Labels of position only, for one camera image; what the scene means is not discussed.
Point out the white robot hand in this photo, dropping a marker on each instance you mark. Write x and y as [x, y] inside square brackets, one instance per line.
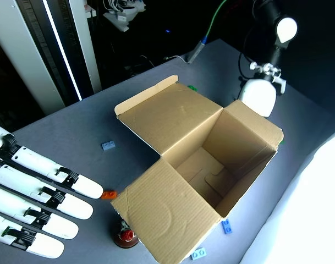
[32, 176]
[256, 96]

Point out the chocolate strawberry toy cake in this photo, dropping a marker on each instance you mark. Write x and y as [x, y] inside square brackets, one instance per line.
[127, 237]

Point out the brown cardboard box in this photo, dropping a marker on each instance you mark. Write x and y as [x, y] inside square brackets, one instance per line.
[161, 220]

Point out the grey table cloth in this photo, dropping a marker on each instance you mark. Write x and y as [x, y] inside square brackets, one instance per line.
[73, 123]

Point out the small orange toy block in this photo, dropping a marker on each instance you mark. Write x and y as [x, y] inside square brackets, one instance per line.
[109, 194]

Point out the blue toy building block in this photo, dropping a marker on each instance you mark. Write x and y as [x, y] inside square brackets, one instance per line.
[198, 253]
[108, 145]
[227, 226]

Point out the white backdrop sheet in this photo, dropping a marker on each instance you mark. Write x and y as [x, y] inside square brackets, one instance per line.
[307, 206]

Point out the white light strip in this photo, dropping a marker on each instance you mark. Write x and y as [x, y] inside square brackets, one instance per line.
[61, 49]

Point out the white cabinet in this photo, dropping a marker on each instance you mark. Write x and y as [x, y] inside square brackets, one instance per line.
[13, 41]

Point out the white plastic bracket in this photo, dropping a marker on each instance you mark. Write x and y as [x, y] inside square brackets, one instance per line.
[119, 22]

